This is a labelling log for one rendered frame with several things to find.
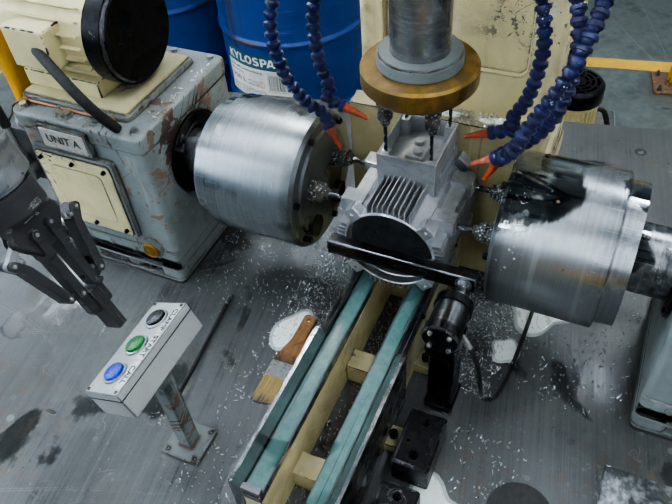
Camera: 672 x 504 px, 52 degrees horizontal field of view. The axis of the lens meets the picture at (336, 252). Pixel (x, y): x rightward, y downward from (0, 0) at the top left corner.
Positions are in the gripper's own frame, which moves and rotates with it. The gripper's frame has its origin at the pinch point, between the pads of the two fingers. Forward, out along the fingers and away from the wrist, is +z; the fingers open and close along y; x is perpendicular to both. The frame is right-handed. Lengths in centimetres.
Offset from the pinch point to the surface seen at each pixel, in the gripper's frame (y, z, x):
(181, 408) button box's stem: 0.1, 23.3, 2.6
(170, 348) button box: 1.9, 10.6, -3.5
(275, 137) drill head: 39.2, 0.9, -6.2
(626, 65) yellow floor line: 275, 126, -6
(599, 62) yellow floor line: 274, 121, 5
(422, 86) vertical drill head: 42, -2, -34
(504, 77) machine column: 66, 11, -35
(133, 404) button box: -7.5, 11.1, -3.6
